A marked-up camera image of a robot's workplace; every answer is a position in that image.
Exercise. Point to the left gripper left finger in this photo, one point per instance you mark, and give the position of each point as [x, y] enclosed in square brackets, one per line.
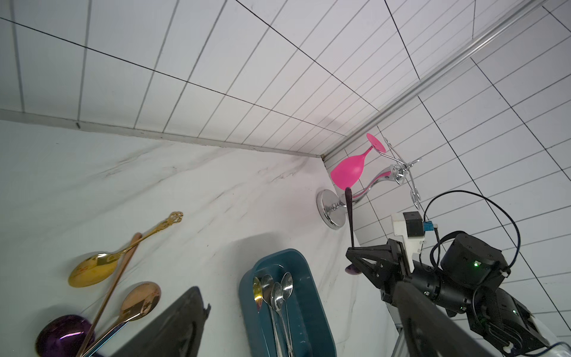
[177, 331]

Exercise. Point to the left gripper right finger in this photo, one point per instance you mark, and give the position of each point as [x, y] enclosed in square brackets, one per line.
[427, 331]

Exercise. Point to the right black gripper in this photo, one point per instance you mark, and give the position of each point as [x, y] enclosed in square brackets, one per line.
[386, 265]

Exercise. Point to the dark purple long spoon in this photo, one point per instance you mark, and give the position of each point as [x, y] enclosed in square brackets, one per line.
[351, 269]

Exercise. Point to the rainbow gold spoon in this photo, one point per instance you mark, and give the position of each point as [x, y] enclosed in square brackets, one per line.
[260, 305]

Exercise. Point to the rose gold spoon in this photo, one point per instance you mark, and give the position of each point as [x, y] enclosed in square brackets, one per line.
[120, 270]

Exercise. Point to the teal plastic storage box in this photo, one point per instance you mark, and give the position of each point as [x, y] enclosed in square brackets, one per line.
[304, 312]

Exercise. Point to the silver plain spoon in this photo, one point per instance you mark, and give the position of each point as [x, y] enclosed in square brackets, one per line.
[267, 283]

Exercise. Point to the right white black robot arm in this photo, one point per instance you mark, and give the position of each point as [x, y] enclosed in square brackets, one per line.
[466, 283]

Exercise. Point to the copper iridescent spoon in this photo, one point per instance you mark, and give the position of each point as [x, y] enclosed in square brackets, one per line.
[138, 304]

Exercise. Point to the small gold ornate spoon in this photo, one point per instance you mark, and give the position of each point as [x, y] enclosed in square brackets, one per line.
[100, 266]

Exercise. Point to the chrome glass holder stand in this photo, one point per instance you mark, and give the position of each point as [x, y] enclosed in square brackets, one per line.
[332, 207]

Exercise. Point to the pink upside-down wine glass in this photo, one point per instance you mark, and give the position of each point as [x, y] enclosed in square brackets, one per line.
[349, 171]

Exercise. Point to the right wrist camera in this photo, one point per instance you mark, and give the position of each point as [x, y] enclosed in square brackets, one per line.
[411, 228]

